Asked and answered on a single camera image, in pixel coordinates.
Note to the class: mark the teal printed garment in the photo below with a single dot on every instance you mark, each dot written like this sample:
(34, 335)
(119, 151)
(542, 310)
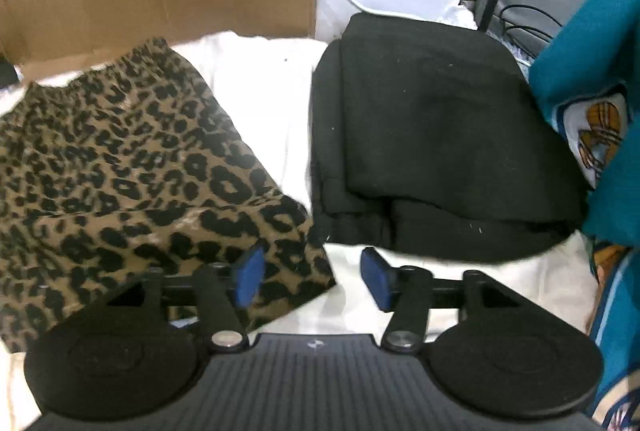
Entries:
(590, 51)

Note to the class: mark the black folded garment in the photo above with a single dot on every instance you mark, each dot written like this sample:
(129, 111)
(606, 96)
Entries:
(425, 121)

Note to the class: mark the white printed blanket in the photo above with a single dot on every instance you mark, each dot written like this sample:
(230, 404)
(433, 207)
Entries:
(280, 111)

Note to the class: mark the leopard print garment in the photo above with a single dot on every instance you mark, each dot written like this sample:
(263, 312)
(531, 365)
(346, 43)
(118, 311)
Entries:
(125, 161)

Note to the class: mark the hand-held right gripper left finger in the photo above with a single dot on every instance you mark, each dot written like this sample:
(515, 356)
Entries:
(250, 275)

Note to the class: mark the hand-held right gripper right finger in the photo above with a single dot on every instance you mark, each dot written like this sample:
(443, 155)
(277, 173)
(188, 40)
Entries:
(377, 280)

